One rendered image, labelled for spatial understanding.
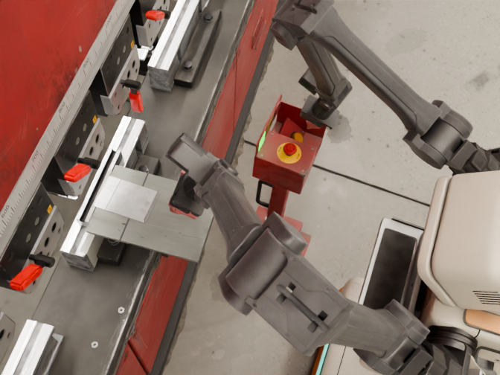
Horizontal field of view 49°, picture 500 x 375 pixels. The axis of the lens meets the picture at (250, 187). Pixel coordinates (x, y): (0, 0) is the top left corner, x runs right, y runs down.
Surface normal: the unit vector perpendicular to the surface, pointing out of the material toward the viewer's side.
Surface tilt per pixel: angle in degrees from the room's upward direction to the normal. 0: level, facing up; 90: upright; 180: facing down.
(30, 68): 90
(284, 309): 29
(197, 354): 0
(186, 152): 38
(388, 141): 0
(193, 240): 0
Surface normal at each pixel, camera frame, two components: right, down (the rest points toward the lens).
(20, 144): 0.96, 0.26
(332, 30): 0.19, 0.20
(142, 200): 0.05, -0.48
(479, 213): -0.59, -0.58
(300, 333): -0.20, -0.07
